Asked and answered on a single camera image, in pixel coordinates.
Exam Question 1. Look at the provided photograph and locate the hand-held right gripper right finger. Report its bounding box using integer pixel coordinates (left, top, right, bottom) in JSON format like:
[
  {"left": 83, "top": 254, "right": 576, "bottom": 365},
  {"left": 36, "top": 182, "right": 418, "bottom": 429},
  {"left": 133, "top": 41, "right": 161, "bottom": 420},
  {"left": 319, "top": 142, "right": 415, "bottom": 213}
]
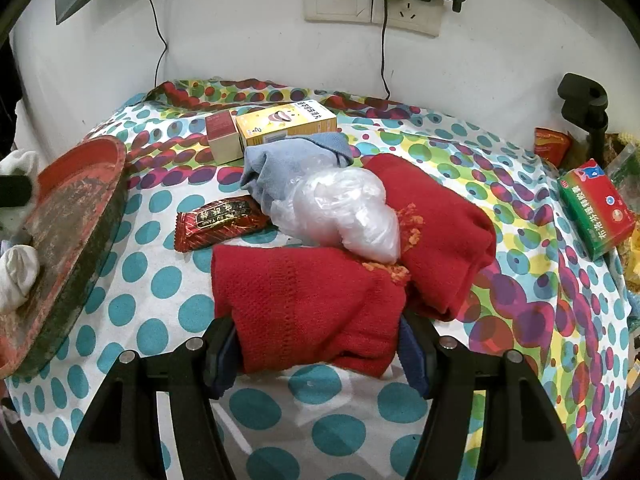
[{"left": 397, "top": 310, "right": 583, "bottom": 480}]

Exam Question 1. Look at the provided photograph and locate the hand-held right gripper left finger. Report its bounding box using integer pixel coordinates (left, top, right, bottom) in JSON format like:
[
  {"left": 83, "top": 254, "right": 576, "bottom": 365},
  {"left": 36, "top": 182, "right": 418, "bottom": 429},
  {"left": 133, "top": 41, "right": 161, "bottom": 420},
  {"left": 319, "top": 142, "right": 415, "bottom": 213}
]
[{"left": 60, "top": 316, "right": 246, "bottom": 480}]

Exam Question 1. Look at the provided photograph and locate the red knit sock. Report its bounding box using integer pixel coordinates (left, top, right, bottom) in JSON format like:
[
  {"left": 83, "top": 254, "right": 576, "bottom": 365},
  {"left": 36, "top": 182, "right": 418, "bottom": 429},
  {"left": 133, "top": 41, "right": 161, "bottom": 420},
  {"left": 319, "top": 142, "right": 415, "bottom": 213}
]
[
  {"left": 211, "top": 246, "right": 412, "bottom": 380},
  {"left": 362, "top": 154, "right": 497, "bottom": 323}
]

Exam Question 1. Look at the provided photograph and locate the worn red round tray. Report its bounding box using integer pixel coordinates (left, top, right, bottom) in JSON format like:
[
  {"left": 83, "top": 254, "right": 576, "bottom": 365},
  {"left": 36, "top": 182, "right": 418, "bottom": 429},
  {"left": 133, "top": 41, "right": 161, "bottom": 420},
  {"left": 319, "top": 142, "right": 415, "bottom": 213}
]
[{"left": 0, "top": 137, "right": 128, "bottom": 380}]

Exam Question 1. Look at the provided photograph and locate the polka dot bedsheet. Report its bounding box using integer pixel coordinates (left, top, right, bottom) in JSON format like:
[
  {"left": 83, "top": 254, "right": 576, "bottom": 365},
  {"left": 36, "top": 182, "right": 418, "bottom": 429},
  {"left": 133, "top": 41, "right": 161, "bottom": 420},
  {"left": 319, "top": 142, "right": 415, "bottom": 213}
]
[{"left": 0, "top": 77, "right": 636, "bottom": 480}]

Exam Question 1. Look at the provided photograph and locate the dark red snack packet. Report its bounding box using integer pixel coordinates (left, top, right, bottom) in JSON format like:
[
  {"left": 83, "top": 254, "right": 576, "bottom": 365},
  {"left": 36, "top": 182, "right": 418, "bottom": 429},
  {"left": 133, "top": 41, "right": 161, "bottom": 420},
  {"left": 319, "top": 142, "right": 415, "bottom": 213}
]
[{"left": 174, "top": 196, "right": 271, "bottom": 253}]

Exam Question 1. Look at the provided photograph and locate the clear crumpled plastic bag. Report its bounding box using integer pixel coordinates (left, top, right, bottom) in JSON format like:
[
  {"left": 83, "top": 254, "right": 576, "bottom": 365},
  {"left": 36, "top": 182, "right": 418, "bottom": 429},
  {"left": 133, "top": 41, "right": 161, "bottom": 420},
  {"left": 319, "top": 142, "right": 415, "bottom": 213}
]
[{"left": 270, "top": 167, "right": 401, "bottom": 264}]

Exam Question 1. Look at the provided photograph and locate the blue sock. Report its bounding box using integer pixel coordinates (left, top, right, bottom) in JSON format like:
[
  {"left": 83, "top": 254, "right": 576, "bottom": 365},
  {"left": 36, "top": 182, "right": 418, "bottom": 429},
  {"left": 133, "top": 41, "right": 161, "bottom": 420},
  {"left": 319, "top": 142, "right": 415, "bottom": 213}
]
[{"left": 241, "top": 131, "right": 355, "bottom": 215}]

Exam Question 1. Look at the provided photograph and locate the small red beige box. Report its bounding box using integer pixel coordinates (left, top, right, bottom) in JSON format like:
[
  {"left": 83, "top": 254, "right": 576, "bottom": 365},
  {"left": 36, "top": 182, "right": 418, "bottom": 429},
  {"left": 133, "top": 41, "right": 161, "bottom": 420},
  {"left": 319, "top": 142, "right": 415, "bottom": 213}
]
[{"left": 205, "top": 111, "right": 246, "bottom": 165}]

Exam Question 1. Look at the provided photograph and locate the white sock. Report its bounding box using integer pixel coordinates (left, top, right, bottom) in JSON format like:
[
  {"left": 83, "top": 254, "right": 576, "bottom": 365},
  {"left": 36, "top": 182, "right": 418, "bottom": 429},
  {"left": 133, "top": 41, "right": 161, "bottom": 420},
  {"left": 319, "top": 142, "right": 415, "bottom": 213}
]
[
  {"left": 0, "top": 150, "right": 43, "bottom": 196},
  {"left": 0, "top": 245, "right": 41, "bottom": 313}
]

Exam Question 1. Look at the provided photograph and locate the red green medicine box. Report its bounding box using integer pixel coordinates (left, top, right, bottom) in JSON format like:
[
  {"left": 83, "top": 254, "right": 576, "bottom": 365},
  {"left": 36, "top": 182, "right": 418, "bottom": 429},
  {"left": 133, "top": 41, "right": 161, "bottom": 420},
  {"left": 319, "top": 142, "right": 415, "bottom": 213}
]
[{"left": 557, "top": 159, "right": 637, "bottom": 262}]

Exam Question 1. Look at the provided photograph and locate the yellow carton box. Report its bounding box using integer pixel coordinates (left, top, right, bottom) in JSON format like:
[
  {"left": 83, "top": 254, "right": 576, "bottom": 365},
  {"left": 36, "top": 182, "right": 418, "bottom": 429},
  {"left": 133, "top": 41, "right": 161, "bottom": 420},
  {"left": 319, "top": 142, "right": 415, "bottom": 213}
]
[{"left": 235, "top": 100, "right": 338, "bottom": 153}]

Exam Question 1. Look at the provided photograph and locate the red snack bag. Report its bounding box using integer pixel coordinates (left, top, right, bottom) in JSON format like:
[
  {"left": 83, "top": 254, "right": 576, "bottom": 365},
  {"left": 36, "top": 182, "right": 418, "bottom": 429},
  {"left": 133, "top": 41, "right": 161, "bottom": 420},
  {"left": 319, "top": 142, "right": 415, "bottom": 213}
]
[{"left": 532, "top": 127, "right": 571, "bottom": 168}]

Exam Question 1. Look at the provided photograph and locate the clear bag of yellow snacks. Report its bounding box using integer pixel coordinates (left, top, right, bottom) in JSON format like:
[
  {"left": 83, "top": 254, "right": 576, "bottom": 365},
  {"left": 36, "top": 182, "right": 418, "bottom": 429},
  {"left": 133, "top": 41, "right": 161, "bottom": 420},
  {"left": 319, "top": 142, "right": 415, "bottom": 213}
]
[{"left": 602, "top": 132, "right": 640, "bottom": 311}]

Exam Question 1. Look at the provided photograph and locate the black clamp stand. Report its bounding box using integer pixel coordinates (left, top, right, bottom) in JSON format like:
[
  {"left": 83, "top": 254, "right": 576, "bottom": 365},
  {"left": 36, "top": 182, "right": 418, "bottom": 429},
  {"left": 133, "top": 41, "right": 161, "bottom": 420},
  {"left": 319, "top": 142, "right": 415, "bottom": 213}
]
[{"left": 557, "top": 73, "right": 610, "bottom": 161}]

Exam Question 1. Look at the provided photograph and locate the thin black cable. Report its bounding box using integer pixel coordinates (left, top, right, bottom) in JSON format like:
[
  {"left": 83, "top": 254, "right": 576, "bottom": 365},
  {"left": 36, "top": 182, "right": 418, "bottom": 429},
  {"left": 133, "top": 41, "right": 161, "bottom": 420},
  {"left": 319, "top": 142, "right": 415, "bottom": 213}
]
[{"left": 150, "top": 0, "right": 168, "bottom": 88}]

